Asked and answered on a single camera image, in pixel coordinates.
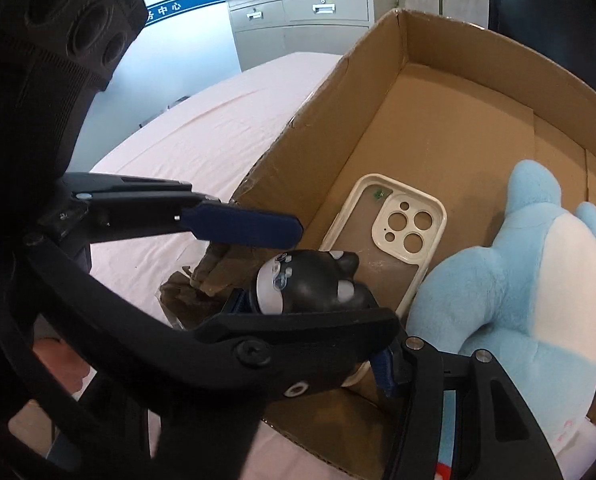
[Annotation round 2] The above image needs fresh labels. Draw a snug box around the blue white plush toy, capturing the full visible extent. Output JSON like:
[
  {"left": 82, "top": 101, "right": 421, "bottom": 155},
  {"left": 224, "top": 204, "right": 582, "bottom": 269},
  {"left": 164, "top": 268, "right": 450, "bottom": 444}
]
[{"left": 406, "top": 159, "right": 596, "bottom": 453}]

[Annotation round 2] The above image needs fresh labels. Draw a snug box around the black round figurine toy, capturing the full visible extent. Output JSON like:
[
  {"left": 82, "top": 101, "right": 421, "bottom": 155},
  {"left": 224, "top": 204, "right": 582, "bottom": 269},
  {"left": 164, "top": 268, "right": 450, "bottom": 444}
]
[{"left": 249, "top": 249, "right": 378, "bottom": 315}]

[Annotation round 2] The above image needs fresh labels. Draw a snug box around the cream clear phone case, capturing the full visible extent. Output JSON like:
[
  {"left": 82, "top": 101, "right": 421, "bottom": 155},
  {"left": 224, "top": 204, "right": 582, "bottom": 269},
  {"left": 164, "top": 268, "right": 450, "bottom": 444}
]
[{"left": 319, "top": 173, "right": 448, "bottom": 386}]

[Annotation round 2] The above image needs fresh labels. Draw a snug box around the white folding stand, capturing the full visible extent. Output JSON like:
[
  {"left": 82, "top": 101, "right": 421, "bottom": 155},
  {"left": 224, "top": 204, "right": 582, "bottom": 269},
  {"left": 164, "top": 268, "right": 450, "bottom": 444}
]
[{"left": 556, "top": 419, "right": 596, "bottom": 480}]

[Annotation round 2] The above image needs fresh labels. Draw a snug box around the person's left hand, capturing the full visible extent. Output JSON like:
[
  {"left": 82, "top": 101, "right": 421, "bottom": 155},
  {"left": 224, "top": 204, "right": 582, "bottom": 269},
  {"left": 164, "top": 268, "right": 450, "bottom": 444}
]
[{"left": 33, "top": 338, "right": 94, "bottom": 400}]

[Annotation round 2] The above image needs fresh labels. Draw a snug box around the grey filing cabinet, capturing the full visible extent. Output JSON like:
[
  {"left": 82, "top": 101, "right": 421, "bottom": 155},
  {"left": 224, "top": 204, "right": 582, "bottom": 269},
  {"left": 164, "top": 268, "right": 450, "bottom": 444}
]
[{"left": 225, "top": 0, "right": 375, "bottom": 70}]

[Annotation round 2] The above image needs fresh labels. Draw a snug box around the brown cardboard box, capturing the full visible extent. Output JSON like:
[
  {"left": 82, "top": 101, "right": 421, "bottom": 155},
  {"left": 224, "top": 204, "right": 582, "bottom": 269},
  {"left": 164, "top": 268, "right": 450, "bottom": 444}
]
[{"left": 158, "top": 8, "right": 596, "bottom": 480}]

